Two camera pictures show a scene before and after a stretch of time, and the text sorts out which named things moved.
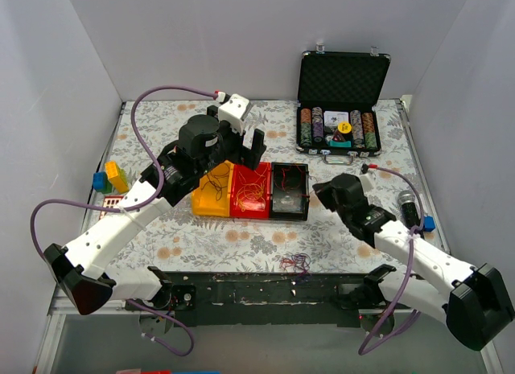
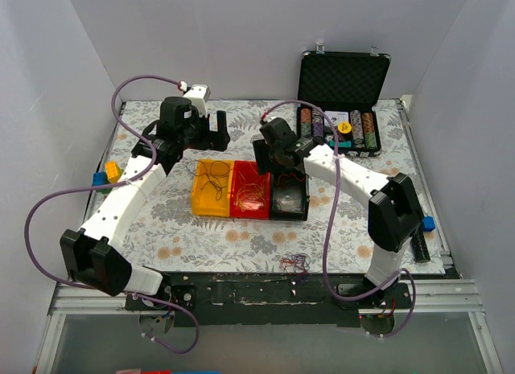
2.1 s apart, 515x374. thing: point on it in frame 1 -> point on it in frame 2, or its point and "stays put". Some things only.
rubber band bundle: [250, 195] stays put
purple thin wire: [218, 179] stays put
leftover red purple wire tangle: [300, 261] stays put
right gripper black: [326, 193] -> [262, 159]
